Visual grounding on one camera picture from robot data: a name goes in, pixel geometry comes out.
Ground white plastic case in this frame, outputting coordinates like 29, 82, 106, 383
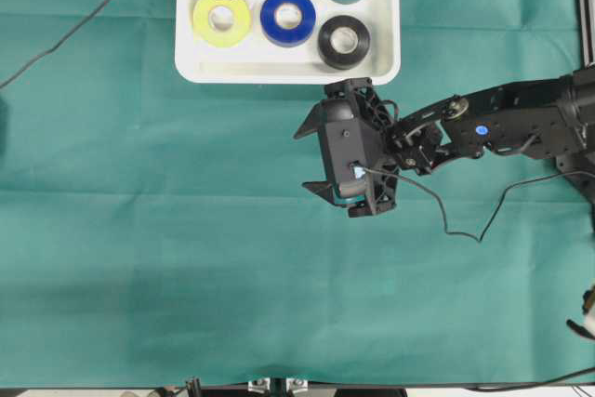
175, 0, 402, 85

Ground right wrist camera housing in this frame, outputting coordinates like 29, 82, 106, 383
318, 79, 365, 201

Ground right black camera cable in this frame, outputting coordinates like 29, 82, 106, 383
360, 166, 595, 244

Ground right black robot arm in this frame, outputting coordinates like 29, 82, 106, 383
294, 67, 594, 218

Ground black tape roll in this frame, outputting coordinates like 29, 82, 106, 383
318, 15, 371, 70

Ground yellow tape roll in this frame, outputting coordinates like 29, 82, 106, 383
192, 0, 252, 48

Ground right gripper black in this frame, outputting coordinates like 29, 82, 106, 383
293, 78, 398, 218

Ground metal table clamp brackets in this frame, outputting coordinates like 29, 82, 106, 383
247, 377, 309, 396

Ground blue tape roll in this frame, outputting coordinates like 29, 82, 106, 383
259, 0, 316, 47

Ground green table cloth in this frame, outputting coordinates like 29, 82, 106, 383
1, 0, 594, 387

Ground white object at edge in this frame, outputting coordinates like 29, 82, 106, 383
566, 287, 594, 341

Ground black aluminium frame rail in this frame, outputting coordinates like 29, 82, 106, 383
572, 0, 595, 68

